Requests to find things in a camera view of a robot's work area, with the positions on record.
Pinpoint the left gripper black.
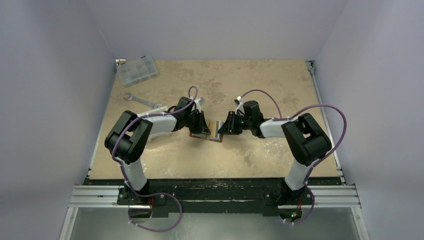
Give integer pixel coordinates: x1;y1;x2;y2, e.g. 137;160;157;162
183;110;210;134

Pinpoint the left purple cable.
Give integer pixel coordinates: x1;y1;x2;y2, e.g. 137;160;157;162
111;86;199;233

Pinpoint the white plastic card tray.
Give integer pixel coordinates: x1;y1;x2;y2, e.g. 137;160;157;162
137;106;177;141

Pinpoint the silver open-end wrench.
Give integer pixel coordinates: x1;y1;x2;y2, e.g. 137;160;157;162
123;92;163;109

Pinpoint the clear plastic organizer box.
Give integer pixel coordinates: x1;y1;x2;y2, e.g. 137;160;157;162
116;55;159;87

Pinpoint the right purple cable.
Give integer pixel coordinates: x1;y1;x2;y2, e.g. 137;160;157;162
238;89;348;226

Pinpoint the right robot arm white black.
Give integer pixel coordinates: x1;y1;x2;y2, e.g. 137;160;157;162
218;100;333;205

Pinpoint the purple cable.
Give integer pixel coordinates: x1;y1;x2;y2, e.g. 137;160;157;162
238;89;348;226
111;86;199;233

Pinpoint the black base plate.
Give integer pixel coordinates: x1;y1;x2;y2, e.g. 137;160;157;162
82;177;344;220

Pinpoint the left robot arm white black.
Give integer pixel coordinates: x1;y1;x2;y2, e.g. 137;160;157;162
104;96;210;205

